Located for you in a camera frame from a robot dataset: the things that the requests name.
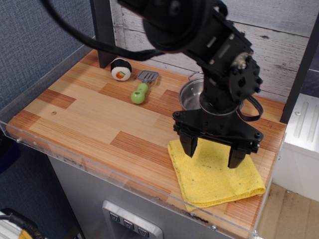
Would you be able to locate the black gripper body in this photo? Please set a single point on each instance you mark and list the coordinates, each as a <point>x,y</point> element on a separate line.
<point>230,129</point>

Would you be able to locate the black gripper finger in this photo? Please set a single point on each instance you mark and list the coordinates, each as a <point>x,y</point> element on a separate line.
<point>236,156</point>
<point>189,144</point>

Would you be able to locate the yellow towel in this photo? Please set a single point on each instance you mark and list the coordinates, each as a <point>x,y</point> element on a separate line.
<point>205,179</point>

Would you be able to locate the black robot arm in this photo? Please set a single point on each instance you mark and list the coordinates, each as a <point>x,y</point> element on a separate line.
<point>200,30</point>

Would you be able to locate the stainless steel pot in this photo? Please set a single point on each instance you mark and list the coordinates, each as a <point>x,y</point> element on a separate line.
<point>190,94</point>

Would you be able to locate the white appliance on right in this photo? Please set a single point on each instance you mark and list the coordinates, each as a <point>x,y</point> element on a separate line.
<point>297,167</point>

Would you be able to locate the plush sushi roll toy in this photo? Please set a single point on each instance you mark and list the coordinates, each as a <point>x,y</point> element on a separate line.
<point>121,69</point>

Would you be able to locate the silver dispenser panel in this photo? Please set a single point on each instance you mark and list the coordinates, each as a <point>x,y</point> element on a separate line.
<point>123,223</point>

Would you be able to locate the yellow object bottom left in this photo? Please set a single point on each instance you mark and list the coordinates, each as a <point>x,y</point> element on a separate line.
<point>29,234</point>

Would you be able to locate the green handled toy spatula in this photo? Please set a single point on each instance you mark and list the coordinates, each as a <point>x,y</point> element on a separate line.
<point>138,96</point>

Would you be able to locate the clear acrylic guard rail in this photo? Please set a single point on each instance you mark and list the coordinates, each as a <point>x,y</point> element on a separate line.
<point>104,148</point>

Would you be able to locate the dark right frame post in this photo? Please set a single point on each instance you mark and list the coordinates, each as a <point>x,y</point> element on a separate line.
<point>301,73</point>

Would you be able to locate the dark vertical frame post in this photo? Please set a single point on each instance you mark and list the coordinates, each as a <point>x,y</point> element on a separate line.
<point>102,21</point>

